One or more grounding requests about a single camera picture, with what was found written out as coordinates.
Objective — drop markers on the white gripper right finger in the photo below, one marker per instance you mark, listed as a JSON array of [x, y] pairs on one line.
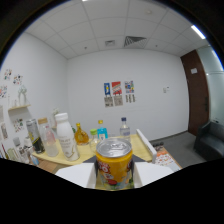
[[150, 173]]

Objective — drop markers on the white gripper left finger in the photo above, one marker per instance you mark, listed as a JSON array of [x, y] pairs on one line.
[[78, 175]]

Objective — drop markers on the yellow orange drink can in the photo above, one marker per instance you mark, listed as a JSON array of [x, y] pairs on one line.
[[115, 170]]

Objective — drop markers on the clear bottle with green cap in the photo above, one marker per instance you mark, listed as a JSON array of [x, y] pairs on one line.
[[94, 141]]

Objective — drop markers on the orange patterned magazine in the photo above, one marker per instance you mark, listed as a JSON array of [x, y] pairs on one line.
[[165, 159]]

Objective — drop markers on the two-tier wooden shelf rack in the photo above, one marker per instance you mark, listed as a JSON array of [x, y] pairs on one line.
[[140, 146]]

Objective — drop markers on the large white milk bottle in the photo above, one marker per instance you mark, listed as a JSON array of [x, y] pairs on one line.
[[68, 140]]

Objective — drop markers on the amber round liquor bottle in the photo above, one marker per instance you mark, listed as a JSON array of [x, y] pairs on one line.
[[81, 137]]

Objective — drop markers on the glass jar with wooden lid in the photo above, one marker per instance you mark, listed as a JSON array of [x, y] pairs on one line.
[[50, 143]]

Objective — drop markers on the light blue bottle yellow cap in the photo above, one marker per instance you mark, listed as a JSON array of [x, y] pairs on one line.
[[102, 133]]

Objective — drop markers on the clear bottle with blue cap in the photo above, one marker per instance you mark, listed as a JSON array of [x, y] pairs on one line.
[[125, 131]]

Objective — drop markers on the black and yellow tall can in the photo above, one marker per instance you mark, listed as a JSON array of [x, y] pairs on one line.
[[35, 136]]

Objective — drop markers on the black sofa chair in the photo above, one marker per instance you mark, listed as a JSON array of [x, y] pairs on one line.
[[210, 141]]

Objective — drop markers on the white sheet with black bars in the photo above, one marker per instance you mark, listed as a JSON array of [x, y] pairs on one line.
[[130, 98]]

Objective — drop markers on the black and white printed sheet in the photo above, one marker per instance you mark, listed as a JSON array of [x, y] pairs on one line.
[[109, 101], [118, 100]]

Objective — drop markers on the white door sign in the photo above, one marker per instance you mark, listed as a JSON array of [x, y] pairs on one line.
[[193, 70]]

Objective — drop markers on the large ceiling vent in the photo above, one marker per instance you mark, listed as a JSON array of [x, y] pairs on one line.
[[135, 41]]

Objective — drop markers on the small ceiling vent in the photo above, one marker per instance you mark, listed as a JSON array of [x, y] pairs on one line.
[[110, 43]]

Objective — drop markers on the ceiling light strip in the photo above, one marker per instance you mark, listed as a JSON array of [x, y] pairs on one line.
[[198, 32]]

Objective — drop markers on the photo collage on wall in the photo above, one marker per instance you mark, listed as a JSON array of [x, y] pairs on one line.
[[18, 125]]

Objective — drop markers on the white wall switch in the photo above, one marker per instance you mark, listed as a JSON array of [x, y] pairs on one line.
[[166, 89]]

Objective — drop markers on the multicoloured wall poster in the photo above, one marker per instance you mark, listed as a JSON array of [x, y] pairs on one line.
[[129, 86]]

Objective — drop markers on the wooden wall shelf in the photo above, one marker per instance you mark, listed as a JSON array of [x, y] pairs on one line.
[[19, 107]]

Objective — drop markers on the blue wall poster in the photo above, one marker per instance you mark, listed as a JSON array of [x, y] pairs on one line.
[[107, 89]]

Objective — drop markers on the red wall poster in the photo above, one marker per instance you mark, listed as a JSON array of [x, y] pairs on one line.
[[116, 88]]

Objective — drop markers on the colourful wall stickers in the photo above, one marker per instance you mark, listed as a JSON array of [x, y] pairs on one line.
[[16, 79]]

